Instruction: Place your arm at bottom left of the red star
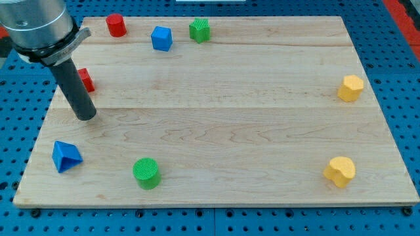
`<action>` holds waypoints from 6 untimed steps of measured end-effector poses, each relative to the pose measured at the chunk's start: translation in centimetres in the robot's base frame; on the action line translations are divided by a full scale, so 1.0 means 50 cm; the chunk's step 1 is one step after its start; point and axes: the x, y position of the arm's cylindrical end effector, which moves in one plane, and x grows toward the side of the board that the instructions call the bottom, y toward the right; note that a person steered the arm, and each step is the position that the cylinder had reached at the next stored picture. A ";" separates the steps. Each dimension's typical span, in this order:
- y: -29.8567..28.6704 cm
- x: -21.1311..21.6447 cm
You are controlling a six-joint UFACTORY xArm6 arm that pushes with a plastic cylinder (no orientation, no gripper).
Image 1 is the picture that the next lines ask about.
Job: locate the green cylinder block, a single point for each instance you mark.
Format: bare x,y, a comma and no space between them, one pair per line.
146,173

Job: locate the green star block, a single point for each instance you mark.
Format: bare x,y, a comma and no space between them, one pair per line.
199,30

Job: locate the blue cube block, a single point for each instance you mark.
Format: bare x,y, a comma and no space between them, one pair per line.
161,38

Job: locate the wooden board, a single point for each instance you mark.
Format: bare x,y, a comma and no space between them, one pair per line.
248,119

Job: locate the red star block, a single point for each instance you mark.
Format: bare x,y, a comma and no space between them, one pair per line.
86,79

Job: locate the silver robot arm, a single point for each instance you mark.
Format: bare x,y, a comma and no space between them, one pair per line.
42,30

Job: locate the yellow heart block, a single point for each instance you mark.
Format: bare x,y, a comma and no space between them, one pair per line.
340,170

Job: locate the blue triangle block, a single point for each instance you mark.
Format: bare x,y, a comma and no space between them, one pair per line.
65,156

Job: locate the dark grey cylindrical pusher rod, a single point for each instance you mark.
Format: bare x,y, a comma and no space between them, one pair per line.
72,87

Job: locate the red cylinder block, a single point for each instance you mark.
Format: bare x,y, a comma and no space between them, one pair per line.
116,25

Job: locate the yellow hexagon block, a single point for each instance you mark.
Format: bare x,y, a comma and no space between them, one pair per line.
350,88

